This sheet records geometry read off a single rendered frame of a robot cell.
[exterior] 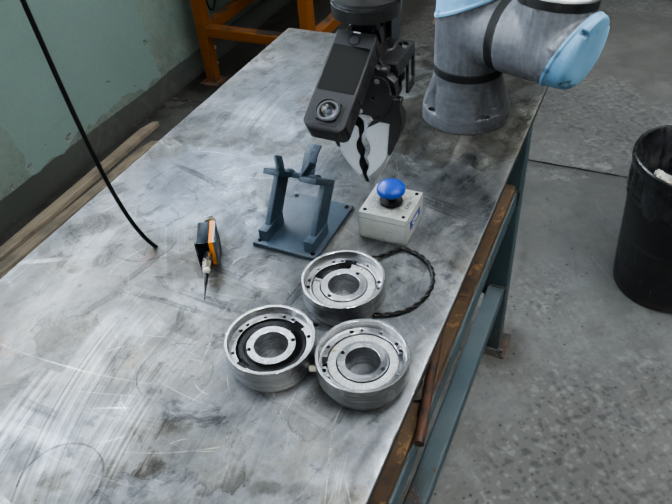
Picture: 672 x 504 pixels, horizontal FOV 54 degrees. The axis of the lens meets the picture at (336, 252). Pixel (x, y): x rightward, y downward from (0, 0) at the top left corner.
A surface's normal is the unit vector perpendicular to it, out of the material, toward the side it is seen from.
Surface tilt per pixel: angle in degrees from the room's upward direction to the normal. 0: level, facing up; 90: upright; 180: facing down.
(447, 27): 90
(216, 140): 0
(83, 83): 90
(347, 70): 31
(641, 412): 0
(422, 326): 0
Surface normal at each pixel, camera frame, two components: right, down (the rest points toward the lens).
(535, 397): -0.07, -0.75
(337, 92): -0.22, -0.31
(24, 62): 0.91, 0.22
